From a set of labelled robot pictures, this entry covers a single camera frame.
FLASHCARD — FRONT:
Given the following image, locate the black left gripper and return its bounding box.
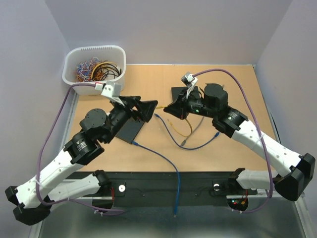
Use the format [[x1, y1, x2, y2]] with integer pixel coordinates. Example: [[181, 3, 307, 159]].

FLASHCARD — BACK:
[[104, 95, 159, 143]]

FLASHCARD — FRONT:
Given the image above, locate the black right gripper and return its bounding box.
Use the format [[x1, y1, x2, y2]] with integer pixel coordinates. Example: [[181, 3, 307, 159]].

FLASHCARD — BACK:
[[163, 88, 217, 120]]

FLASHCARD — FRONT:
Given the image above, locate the yellow ethernet cable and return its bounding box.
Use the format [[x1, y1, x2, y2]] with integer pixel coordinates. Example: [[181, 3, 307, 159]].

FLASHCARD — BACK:
[[158, 105, 194, 138]]

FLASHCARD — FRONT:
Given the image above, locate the long blue ethernet cable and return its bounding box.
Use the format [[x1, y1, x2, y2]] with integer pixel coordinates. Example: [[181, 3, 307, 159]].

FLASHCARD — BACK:
[[131, 140, 181, 219]]

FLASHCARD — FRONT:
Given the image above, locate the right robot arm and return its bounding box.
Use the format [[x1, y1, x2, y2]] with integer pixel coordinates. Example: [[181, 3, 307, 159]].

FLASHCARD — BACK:
[[164, 84, 316, 201]]

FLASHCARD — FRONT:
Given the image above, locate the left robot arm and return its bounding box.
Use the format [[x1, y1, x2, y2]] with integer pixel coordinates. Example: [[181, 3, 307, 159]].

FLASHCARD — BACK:
[[5, 96, 158, 226]]

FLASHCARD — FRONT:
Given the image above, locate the white plastic bin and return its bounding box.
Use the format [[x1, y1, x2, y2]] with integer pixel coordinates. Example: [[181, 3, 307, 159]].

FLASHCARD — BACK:
[[62, 45, 126, 96]]

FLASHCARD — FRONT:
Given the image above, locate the black network switch far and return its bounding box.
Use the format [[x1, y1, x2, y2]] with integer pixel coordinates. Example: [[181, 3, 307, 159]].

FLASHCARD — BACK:
[[168, 86, 200, 106]]

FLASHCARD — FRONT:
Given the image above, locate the black network switch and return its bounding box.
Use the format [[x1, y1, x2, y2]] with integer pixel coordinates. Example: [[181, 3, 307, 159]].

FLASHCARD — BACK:
[[168, 86, 200, 106], [115, 119, 144, 144]]

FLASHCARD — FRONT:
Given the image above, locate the black network switch near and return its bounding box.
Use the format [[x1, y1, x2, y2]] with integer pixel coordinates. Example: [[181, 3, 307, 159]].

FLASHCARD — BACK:
[[115, 119, 144, 144]]

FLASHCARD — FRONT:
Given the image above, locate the grey ethernet cable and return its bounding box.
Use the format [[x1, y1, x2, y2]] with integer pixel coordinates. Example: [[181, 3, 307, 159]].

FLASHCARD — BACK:
[[180, 116, 205, 146]]

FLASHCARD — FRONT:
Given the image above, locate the short blue ethernet cable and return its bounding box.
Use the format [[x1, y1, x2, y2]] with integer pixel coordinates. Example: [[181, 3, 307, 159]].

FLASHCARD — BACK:
[[154, 114, 220, 150]]

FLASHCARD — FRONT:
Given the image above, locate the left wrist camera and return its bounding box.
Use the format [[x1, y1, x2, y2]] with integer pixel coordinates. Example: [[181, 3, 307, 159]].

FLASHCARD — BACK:
[[95, 81, 124, 106]]

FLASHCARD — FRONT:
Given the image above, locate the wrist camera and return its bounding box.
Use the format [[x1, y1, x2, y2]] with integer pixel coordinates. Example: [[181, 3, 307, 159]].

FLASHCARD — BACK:
[[181, 72, 198, 98], [95, 81, 124, 106]]

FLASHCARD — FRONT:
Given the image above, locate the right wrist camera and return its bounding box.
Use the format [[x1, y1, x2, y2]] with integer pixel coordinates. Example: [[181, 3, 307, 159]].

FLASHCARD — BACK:
[[181, 72, 198, 98]]

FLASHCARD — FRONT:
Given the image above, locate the bundle of coloured wires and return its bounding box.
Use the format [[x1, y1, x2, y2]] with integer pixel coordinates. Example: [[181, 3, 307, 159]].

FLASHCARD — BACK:
[[74, 57, 122, 83]]

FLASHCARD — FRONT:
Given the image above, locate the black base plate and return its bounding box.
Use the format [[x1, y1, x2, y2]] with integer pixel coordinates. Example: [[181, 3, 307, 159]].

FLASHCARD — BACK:
[[91, 172, 257, 210]]

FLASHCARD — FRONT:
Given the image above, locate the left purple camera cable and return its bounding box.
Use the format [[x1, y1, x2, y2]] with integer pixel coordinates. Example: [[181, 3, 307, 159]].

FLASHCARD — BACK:
[[36, 82, 126, 217]]

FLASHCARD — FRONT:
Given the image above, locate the purple camera cable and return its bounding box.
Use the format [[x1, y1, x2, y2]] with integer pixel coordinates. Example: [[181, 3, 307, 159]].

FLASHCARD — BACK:
[[193, 68, 275, 214], [36, 82, 126, 217]]

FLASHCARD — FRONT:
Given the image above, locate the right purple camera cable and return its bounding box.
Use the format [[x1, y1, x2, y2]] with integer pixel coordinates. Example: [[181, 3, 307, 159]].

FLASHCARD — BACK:
[[193, 68, 275, 214]]

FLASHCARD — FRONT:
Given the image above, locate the aluminium frame rail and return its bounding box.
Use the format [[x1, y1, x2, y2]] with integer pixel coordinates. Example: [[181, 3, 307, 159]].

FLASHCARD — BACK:
[[28, 99, 317, 238]]

